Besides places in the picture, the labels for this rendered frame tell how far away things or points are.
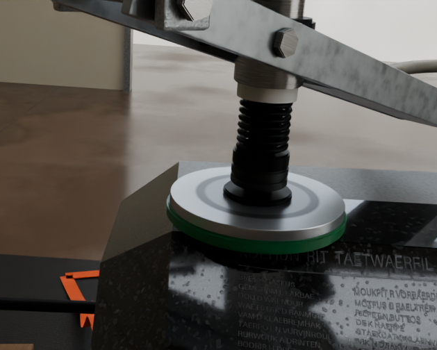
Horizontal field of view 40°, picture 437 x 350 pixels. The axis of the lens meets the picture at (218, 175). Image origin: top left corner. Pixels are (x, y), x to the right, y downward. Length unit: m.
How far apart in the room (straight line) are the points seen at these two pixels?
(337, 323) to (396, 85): 0.32
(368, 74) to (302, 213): 0.19
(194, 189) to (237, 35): 0.24
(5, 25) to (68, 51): 0.60
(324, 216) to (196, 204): 0.15
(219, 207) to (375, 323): 0.21
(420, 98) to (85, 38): 5.03
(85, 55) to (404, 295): 5.23
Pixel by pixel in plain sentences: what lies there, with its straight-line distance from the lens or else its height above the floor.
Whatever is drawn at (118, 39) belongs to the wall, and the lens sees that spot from 5.70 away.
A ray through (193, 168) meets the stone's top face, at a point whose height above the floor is 0.85.
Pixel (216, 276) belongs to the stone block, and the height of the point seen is 0.81.
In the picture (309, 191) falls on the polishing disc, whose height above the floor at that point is 0.87.
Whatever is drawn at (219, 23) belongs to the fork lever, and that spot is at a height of 1.08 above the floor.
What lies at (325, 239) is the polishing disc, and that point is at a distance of 0.67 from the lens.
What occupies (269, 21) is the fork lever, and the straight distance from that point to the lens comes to 0.59.
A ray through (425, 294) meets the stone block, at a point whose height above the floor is 0.81.
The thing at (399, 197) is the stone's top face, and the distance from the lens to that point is 0.87.
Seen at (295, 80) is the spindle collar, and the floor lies 1.02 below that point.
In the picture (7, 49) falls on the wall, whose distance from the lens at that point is 5.95.
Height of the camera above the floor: 1.13
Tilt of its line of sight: 19 degrees down
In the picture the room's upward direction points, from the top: 4 degrees clockwise
